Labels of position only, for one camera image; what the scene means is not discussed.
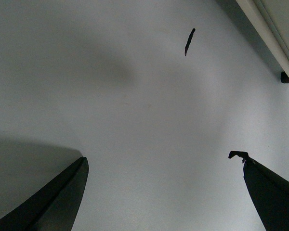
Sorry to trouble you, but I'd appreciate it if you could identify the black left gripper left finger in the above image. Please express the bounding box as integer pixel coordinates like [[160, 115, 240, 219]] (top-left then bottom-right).
[[0, 157, 89, 231]]

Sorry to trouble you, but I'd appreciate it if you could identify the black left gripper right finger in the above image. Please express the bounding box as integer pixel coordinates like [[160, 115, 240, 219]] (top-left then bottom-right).
[[228, 151, 289, 231]]

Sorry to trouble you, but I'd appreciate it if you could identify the cream Toshiba toaster oven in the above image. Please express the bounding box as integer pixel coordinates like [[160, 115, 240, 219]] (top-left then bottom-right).
[[237, 0, 289, 77]]

